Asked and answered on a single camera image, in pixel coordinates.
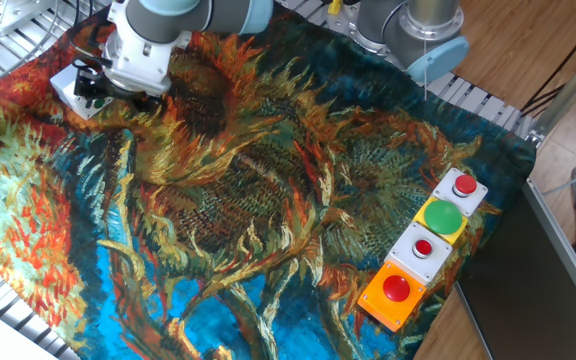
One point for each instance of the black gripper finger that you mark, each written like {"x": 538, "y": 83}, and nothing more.
{"x": 85, "y": 91}
{"x": 84, "y": 75}

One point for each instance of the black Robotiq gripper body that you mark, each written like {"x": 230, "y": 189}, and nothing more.
{"x": 123, "y": 91}

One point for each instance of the white box small green button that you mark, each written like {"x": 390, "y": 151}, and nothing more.
{"x": 64, "y": 87}

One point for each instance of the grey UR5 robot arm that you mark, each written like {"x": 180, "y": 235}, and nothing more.
{"x": 198, "y": 15}

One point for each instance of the white box small red button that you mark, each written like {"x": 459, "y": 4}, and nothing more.
{"x": 413, "y": 262}

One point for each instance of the orange box big red button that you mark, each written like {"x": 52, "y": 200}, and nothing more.
{"x": 384, "y": 307}

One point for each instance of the yellow box big green button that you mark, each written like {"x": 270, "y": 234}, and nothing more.
{"x": 443, "y": 217}

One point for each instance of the white box red mushroom button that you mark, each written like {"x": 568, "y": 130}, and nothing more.
{"x": 465, "y": 185}

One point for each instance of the aluminium mounting plate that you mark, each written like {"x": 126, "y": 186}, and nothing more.
{"x": 13, "y": 15}

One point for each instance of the sunflower painting print cloth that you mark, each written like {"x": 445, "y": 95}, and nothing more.
{"x": 268, "y": 200}

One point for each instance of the yellow plastic clip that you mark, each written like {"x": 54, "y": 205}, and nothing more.
{"x": 334, "y": 6}

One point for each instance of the dark grey panel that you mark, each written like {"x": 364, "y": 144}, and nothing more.
{"x": 518, "y": 290}

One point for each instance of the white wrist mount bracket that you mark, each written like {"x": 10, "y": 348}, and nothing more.
{"x": 138, "y": 60}

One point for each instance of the aluminium frame profile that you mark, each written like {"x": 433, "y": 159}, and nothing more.
{"x": 573, "y": 90}

